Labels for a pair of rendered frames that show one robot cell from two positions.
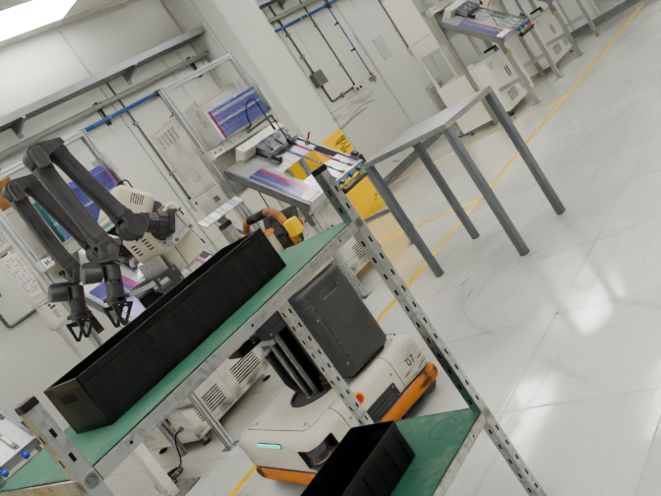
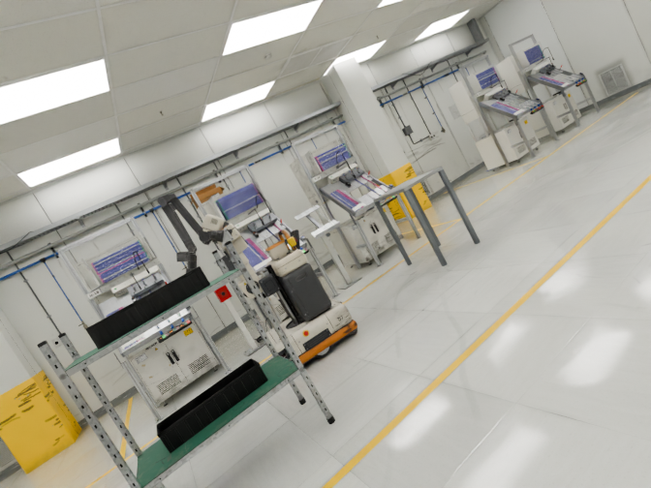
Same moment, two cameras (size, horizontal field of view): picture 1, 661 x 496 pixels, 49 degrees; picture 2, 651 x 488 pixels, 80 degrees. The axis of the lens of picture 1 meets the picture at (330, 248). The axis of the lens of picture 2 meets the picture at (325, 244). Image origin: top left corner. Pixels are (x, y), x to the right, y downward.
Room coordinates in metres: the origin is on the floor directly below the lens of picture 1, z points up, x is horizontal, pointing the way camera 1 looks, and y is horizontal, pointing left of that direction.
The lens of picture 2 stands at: (0.02, -1.14, 1.05)
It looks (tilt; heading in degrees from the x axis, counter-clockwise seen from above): 6 degrees down; 19
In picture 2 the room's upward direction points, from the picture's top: 29 degrees counter-clockwise
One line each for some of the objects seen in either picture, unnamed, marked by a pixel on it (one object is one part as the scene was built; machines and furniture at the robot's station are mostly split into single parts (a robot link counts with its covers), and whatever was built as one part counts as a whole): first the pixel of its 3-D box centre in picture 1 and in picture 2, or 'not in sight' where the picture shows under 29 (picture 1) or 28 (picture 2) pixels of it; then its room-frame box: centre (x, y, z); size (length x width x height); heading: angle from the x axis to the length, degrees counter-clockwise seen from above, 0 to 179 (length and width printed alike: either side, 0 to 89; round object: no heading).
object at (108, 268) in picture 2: not in sight; (144, 310); (3.41, 2.25, 0.95); 1.35 x 0.82 x 1.90; 44
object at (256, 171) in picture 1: (303, 211); (360, 213); (5.29, 0.01, 0.65); 1.01 x 0.73 x 1.29; 44
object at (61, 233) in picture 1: (80, 204); (239, 201); (4.35, 1.06, 1.52); 0.51 x 0.13 x 0.27; 134
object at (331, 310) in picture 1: (291, 312); (292, 281); (2.92, 0.28, 0.59); 0.55 x 0.34 x 0.83; 33
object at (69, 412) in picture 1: (175, 323); (151, 305); (1.59, 0.38, 1.01); 0.57 x 0.17 x 0.11; 133
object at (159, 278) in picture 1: (162, 286); (226, 262); (2.71, 0.60, 0.99); 0.28 x 0.16 x 0.22; 33
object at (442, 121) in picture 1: (461, 186); (423, 220); (3.97, -0.80, 0.40); 0.70 x 0.45 x 0.80; 34
